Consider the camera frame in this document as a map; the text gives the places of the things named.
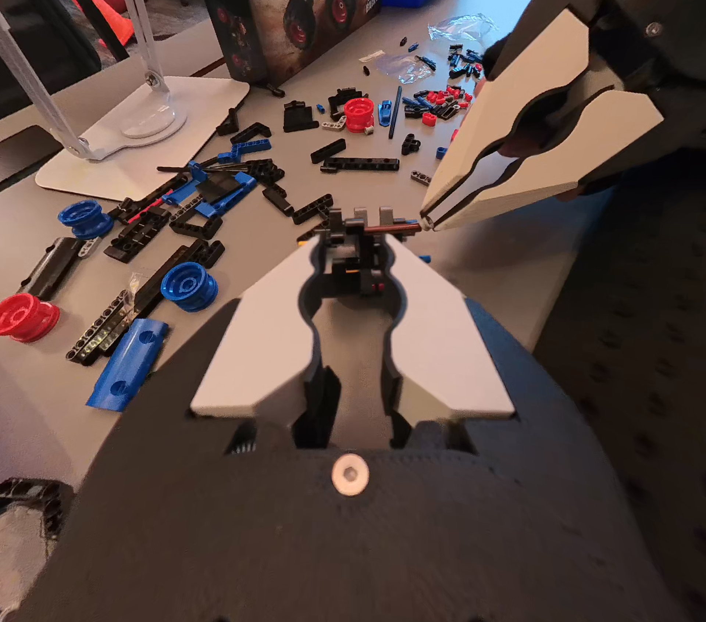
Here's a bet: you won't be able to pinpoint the red toy axle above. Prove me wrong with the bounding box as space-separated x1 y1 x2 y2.
127 194 177 224

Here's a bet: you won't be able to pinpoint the small toy connectors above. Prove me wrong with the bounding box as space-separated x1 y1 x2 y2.
361 35 486 160

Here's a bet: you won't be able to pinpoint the black square panel piece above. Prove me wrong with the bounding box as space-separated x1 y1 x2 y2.
283 101 321 133
196 175 238 199

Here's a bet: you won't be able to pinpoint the black curved panel piece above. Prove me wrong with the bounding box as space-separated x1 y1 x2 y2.
19 237 86 301

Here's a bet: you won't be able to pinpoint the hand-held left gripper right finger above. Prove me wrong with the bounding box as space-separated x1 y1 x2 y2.
382 235 517 449

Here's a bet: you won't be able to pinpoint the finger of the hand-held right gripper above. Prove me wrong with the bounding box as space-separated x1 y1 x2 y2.
426 90 665 233
419 7 591 218

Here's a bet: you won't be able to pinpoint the partly built toy brick model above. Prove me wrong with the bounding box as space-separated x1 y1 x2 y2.
298 207 422 299

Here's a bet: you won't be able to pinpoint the blue angled beam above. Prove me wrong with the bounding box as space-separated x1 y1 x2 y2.
217 138 272 163

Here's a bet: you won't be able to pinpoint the blue toy panel piece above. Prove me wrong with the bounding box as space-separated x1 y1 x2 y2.
196 172 257 217
161 161 207 206

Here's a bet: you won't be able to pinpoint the scattered black toy beams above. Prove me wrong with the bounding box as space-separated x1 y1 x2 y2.
66 98 422 366

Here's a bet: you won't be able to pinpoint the blue curved panel piece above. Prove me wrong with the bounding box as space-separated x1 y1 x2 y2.
85 319 169 411

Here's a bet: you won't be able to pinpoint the red toy wheel hub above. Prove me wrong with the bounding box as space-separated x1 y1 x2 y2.
0 294 60 343
343 97 373 133

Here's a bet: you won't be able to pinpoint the person's right hand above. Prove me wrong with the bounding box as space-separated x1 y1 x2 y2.
499 128 549 158

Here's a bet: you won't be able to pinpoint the grey desk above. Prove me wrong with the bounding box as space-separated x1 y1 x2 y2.
0 0 585 490

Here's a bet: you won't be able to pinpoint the blue toy wheel hub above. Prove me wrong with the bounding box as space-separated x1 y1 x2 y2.
58 200 114 240
161 262 218 312

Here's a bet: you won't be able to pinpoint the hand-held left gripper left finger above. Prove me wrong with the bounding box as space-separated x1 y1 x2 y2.
190 236 342 449

